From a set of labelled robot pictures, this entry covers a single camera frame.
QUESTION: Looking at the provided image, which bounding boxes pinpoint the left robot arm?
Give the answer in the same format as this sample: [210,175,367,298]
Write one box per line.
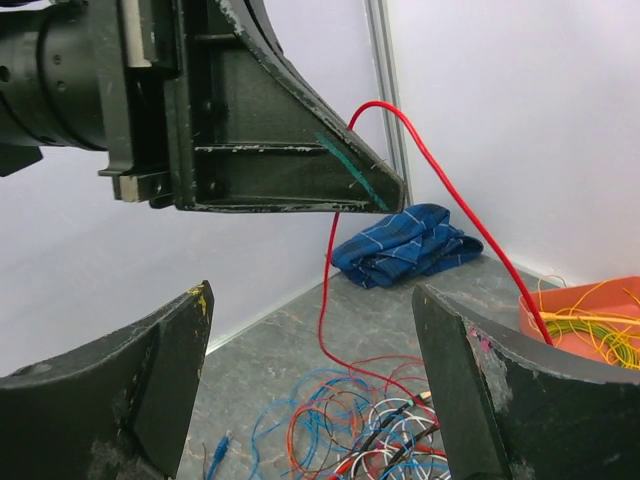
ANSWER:
[1,1,405,213]

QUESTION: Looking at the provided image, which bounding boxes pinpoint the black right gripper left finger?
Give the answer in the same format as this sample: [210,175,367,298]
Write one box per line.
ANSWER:
[1,281,214,479]

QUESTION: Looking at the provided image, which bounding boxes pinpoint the blue plaid cloth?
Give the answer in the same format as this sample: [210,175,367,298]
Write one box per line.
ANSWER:
[331,204,484,289]

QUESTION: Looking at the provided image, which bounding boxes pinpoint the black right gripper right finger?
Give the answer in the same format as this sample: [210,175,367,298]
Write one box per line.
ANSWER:
[412,285,639,479]

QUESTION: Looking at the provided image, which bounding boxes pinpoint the blue ethernet cable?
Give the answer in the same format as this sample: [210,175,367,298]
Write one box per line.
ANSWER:
[204,432,235,480]

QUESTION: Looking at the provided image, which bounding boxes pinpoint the red thin wire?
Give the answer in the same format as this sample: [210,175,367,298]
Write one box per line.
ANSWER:
[317,100,555,416]

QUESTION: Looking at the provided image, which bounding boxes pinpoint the red ethernet cable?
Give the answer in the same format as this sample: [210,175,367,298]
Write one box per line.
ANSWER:
[329,442,449,480]

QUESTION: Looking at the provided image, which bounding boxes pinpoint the white thin wire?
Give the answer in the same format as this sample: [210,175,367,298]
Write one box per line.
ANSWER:
[349,397,447,480]

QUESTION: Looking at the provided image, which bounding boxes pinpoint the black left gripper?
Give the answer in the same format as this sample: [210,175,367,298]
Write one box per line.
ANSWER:
[97,1,405,214]

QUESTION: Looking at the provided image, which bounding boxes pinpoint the orange plastic box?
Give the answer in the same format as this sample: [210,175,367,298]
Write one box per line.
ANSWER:
[530,276,639,370]

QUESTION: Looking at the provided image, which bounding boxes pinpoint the orange thin wire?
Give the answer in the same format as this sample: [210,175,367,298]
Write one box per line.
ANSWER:
[284,379,431,476]

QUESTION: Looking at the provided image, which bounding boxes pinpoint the yellow green wire coil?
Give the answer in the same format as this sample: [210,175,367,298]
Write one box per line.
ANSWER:
[542,319,640,369]

